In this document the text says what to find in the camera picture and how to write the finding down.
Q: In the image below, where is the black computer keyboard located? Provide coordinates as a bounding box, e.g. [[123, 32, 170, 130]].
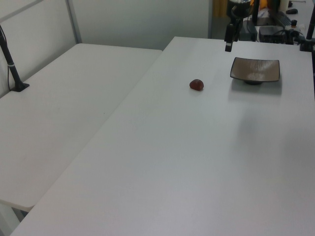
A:
[[269, 9, 293, 26]]

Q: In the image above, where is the black camera stand pole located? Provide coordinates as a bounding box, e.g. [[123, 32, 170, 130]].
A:
[[0, 24, 31, 93]]

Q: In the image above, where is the black upright monitor pole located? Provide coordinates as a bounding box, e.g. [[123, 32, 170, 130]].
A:
[[252, 0, 259, 26]]

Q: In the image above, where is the square brown ceramic plate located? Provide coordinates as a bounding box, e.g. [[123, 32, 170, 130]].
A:
[[229, 57, 282, 86]]

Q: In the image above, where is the black clamp camera stand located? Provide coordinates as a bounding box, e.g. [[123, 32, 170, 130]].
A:
[[298, 14, 315, 52]]

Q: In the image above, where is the black electronics box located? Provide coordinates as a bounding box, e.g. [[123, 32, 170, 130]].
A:
[[259, 25, 289, 44]]

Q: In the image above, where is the white table leg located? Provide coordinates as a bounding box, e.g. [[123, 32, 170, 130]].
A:
[[0, 204, 22, 236]]

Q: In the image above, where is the small round brown food item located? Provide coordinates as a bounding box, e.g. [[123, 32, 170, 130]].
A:
[[189, 78, 205, 92]]

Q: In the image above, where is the yellow curtain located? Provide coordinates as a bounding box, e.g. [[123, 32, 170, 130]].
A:
[[212, 0, 231, 18]]

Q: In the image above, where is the small black device box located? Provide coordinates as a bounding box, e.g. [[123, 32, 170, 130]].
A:
[[242, 20, 258, 41]]

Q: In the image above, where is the grey metal partition post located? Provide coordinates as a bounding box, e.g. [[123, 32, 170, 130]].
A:
[[65, 0, 82, 45]]

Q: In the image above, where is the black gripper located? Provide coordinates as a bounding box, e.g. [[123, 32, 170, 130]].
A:
[[224, 2, 252, 53]]

